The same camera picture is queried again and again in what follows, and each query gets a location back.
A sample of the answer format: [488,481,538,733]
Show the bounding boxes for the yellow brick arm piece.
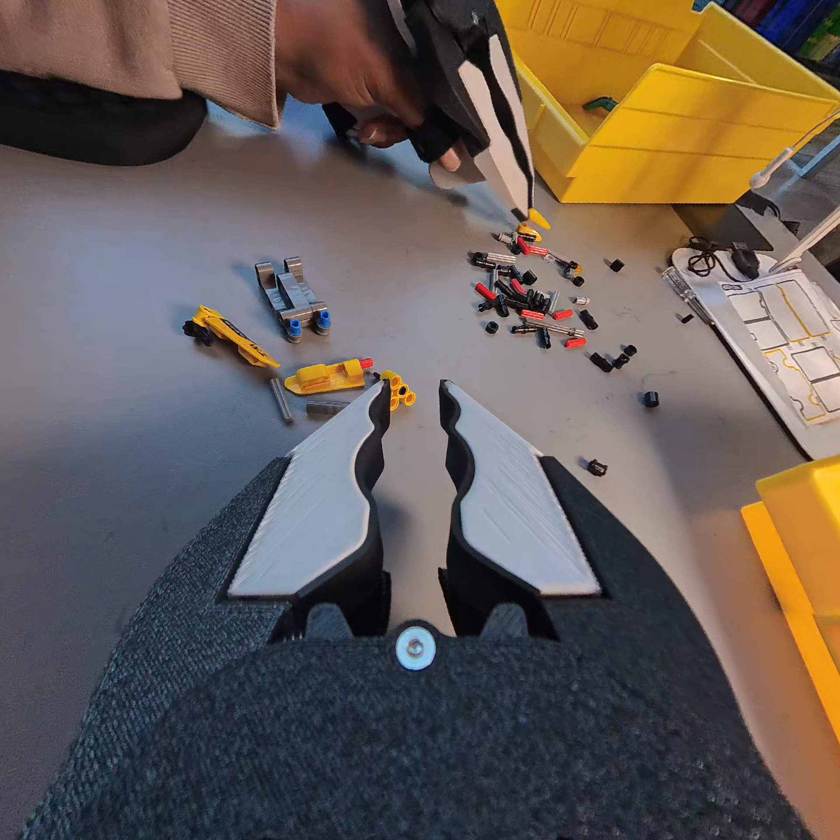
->
[285,357,375,396]

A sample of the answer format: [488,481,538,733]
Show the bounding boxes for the black armrest pad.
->
[0,69,208,166]

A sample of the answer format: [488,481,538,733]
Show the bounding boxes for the white instruction sheet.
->
[672,243,840,460]

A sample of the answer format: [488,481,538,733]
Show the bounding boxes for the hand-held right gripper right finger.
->
[440,381,602,598]

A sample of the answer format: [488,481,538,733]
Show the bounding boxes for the black cable coil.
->
[686,234,762,279]

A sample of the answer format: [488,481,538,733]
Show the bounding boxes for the clear handled small tool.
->
[663,267,716,326]

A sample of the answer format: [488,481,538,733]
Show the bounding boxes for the yellow angled brick piece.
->
[184,306,280,370]

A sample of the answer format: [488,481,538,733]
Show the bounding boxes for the grey desk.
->
[0,92,840,840]

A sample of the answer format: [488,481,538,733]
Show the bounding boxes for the person's left hand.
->
[276,0,427,148]

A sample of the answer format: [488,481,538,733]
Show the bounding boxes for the yellow plastic bin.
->
[742,453,840,742]
[497,0,840,204]

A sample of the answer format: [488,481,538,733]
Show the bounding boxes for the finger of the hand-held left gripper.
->
[489,33,536,227]
[431,142,489,191]

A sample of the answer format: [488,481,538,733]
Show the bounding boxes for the scattered small building pieces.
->
[466,217,664,476]

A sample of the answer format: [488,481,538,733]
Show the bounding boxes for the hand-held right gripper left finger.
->
[226,381,392,602]

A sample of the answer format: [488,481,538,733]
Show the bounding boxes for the grey brick assembly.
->
[254,256,332,342]

